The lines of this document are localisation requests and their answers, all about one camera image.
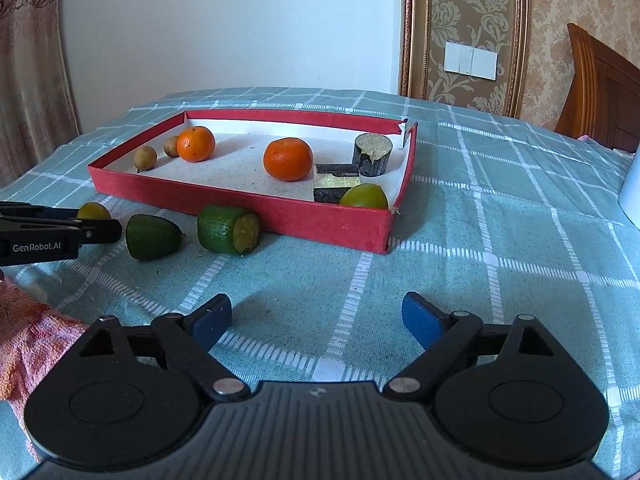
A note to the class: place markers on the round dark sugarcane piece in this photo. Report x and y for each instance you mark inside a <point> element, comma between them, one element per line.
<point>372,156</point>

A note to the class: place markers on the white container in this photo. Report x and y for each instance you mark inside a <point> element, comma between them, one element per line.
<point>631,185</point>

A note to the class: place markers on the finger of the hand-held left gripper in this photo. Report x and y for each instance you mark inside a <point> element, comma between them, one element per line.
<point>102,230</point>
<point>35,209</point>

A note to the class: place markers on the checked teal bed sheet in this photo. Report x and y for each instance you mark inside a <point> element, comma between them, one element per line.
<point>500,260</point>

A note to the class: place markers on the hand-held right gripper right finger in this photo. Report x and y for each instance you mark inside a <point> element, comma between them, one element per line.
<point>422,320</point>

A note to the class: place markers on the gold framed wallpaper panel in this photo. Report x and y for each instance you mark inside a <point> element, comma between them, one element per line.
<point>470,10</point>

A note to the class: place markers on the orange tangerine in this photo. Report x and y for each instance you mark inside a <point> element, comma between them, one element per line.
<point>196,144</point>
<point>288,159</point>

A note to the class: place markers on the green cucumber end piece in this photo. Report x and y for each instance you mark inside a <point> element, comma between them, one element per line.
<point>152,237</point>

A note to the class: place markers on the wooden headboard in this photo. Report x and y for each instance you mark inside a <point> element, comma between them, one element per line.
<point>600,95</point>

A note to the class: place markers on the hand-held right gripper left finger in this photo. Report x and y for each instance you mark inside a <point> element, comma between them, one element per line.
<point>212,320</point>

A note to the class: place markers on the green cucumber cylinder piece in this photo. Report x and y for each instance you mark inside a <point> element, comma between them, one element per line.
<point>220,227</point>

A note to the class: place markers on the person's left forearm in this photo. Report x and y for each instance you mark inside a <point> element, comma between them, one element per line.
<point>30,340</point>

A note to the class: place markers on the split dark sugarcane piece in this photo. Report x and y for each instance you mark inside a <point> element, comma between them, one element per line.
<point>336,185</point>

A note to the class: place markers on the white light switch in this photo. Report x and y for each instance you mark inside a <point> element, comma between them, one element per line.
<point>470,61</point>

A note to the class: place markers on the red cardboard box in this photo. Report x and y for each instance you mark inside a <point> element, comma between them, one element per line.
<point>280,220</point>

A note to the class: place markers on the green tomato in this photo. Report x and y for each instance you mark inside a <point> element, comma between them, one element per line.
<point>94,211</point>
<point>364,196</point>

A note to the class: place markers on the brown longan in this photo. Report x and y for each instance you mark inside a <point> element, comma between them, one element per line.
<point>145,158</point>
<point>171,146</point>

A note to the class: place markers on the beige patterned curtain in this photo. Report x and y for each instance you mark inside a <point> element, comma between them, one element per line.
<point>30,60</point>

